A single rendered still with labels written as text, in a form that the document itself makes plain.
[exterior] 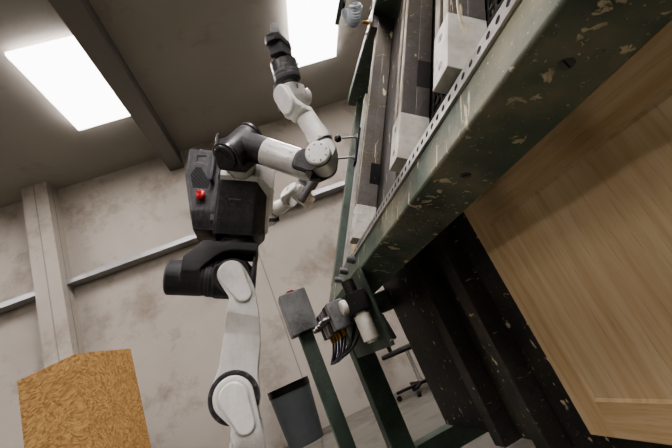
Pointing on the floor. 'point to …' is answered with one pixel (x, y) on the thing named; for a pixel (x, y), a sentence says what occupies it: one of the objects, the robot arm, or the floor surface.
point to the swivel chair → (408, 359)
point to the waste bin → (297, 413)
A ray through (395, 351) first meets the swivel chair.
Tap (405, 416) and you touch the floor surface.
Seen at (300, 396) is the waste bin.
